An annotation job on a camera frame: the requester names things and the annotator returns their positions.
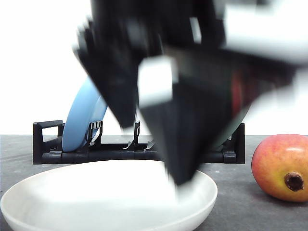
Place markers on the blue plate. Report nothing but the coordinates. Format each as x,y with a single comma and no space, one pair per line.
87,106

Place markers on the light green plate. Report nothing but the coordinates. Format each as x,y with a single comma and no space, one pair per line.
240,118

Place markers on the red yellow pomegranate fruit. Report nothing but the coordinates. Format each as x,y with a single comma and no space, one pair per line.
280,166

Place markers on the white plate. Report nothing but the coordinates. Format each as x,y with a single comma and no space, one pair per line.
106,196

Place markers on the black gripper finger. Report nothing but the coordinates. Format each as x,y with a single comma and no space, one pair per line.
216,88

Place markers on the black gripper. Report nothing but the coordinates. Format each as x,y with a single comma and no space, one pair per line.
118,34

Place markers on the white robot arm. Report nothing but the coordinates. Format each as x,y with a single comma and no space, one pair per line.
275,27

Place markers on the black plastic dish rack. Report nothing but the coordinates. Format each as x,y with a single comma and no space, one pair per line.
48,149

